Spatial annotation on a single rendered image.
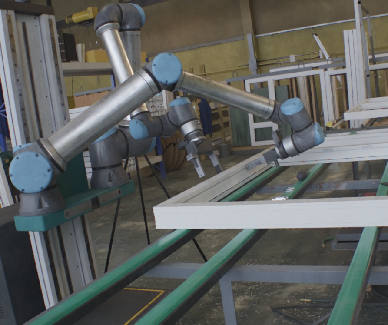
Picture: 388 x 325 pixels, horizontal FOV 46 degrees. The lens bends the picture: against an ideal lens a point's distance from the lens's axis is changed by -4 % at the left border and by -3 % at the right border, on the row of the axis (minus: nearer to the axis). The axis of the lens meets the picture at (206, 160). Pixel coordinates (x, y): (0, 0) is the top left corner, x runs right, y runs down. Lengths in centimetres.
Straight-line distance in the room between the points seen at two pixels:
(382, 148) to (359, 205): 103
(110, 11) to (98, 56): 467
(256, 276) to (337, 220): 28
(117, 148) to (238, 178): 60
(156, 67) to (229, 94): 38
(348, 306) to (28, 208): 134
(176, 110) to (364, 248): 113
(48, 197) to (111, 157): 47
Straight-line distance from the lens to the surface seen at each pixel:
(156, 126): 202
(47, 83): 228
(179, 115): 199
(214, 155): 202
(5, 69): 209
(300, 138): 197
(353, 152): 229
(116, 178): 222
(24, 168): 168
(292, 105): 192
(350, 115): 452
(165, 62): 173
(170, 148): 841
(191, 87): 192
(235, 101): 197
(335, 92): 1103
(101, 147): 222
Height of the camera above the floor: 125
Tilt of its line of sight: 8 degrees down
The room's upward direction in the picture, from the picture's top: 8 degrees counter-clockwise
